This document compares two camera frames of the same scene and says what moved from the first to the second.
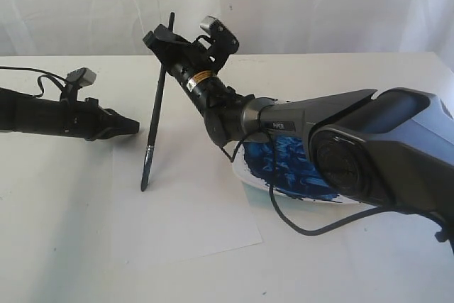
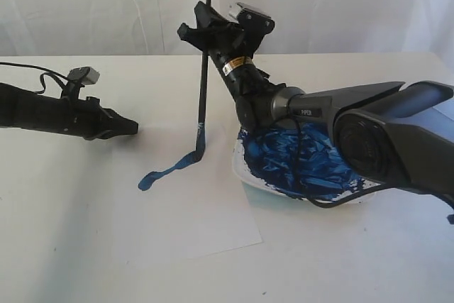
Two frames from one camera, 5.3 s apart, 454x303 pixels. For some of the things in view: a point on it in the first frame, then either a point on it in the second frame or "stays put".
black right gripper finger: (160, 48) -> (199, 38)
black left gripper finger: (111, 132) stays put
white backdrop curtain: (104, 9) stays put
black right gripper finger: (169, 38) -> (208, 17)
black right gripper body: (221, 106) -> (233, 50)
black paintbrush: (149, 150) -> (200, 145)
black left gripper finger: (113, 120) stays put
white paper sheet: (194, 204) stays put
